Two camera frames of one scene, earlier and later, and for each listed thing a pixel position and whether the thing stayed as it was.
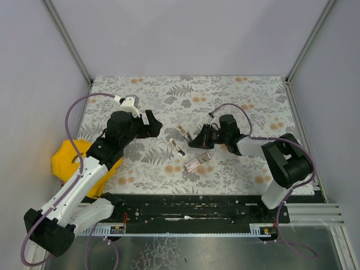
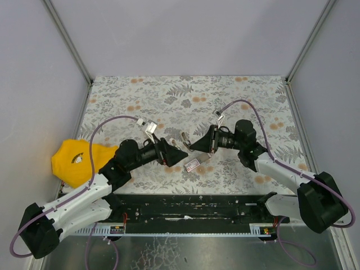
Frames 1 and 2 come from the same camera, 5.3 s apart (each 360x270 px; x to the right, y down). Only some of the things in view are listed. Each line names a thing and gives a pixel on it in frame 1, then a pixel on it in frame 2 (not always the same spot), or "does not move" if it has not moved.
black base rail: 195,213 does not move
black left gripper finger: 152,130 -> 172,155
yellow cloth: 66,164 does not move
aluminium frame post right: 327,8 does not move
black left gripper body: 147,127 -> 163,153
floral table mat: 166,164 does not move
